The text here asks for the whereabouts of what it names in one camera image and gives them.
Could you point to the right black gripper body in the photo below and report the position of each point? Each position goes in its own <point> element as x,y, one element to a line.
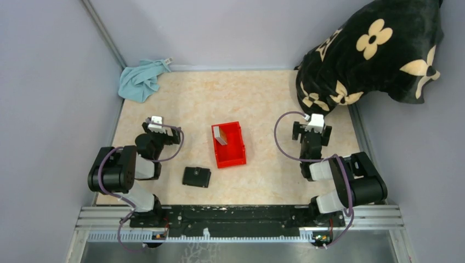
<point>299,128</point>

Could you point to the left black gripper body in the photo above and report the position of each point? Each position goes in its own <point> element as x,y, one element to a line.
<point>163,138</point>

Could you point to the black leather card holder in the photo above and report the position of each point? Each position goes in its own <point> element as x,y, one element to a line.
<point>196,176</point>

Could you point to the red plastic bin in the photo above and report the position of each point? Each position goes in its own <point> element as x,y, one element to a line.
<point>234,153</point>

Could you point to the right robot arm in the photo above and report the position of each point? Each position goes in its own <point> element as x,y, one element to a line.
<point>357,181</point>

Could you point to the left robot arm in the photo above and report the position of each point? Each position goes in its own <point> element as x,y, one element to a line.
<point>117,172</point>

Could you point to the stack of credit cards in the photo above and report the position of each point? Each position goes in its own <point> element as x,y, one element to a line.
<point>219,135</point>

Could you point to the light blue cloth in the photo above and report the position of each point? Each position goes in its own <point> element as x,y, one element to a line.
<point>140,82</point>

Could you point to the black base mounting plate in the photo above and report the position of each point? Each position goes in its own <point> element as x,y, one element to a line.
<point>241,220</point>

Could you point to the black floral blanket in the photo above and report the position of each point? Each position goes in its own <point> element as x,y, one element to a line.
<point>386,46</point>

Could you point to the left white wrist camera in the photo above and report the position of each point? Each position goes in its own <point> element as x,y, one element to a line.
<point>155,124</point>

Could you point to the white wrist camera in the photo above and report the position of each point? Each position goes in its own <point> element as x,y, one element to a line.
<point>155,124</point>
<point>316,123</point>

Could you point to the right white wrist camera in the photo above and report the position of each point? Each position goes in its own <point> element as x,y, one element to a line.
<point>316,123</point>

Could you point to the aluminium front rail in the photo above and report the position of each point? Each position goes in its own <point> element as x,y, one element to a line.
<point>102,223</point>

